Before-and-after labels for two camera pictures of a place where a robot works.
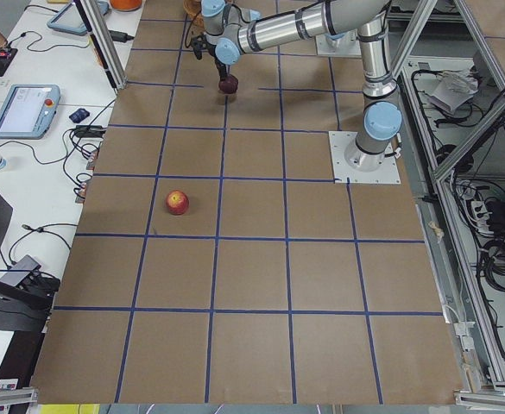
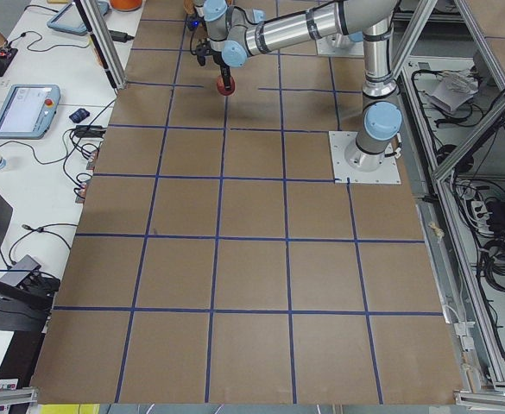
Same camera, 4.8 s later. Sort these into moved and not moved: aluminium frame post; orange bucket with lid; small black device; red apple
Moved: red apple
Not moved: small black device; orange bucket with lid; aluminium frame post
